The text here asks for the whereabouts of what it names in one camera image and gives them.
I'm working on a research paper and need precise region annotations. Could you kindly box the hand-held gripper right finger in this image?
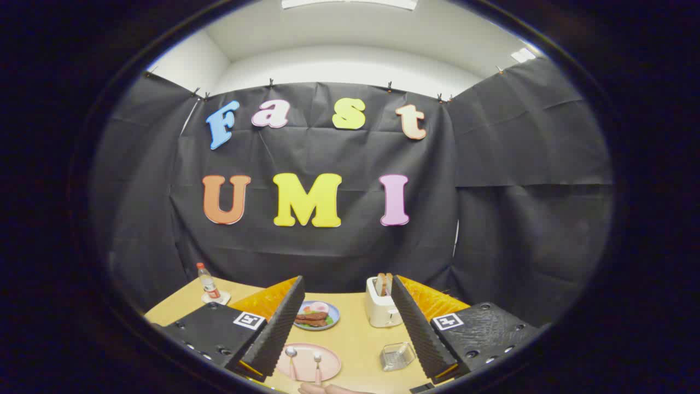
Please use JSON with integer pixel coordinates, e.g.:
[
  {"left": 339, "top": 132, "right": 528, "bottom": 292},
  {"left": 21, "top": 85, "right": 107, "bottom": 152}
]
[{"left": 390, "top": 274, "right": 542, "bottom": 385}]

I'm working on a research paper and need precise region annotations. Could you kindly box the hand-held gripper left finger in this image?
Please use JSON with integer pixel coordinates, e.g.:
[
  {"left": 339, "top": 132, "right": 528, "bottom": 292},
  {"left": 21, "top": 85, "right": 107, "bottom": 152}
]
[{"left": 161, "top": 275, "right": 306, "bottom": 383}]

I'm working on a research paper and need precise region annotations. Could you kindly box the white toaster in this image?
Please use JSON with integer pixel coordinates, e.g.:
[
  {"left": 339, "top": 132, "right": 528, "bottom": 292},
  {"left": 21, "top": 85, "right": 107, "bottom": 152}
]
[{"left": 365, "top": 276, "right": 404, "bottom": 328}]

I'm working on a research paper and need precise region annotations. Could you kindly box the pink plate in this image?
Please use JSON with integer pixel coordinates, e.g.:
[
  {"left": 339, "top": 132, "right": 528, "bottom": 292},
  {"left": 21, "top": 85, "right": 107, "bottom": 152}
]
[{"left": 275, "top": 343, "right": 342, "bottom": 382}]

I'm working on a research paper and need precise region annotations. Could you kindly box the blue plate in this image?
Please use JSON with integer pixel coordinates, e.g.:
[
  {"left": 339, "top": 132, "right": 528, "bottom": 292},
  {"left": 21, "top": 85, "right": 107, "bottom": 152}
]
[{"left": 294, "top": 300, "right": 340, "bottom": 331}]

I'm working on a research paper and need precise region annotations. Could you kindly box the clear bottle with red cap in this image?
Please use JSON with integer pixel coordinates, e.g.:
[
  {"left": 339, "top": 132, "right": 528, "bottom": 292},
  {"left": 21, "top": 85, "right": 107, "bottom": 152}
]
[{"left": 197, "top": 263, "right": 221, "bottom": 299}]

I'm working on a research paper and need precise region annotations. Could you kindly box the long ceiling light panel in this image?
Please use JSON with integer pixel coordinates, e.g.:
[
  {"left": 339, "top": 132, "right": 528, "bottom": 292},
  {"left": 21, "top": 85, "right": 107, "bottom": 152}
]
[{"left": 282, "top": 0, "right": 418, "bottom": 11}]

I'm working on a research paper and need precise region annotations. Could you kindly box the metal wire basket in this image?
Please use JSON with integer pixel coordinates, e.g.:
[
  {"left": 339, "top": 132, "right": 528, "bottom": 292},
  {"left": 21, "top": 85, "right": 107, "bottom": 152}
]
[{"left": 380, "top": 342, "right": 417, "bottom": 373}]

